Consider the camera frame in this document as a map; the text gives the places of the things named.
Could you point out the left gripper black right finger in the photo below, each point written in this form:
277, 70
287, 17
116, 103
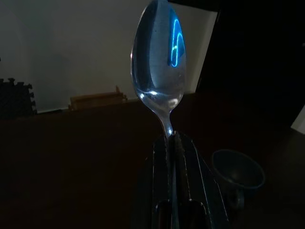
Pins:
197, 186

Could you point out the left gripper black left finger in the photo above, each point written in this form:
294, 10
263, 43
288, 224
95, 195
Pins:
162, 171

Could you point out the silver metal spoon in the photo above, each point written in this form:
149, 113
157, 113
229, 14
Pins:
157, 59

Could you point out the wooden pallet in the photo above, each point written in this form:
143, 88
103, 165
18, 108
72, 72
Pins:
97, 100

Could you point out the black foam puzzle mat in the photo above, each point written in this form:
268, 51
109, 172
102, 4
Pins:
15, 100

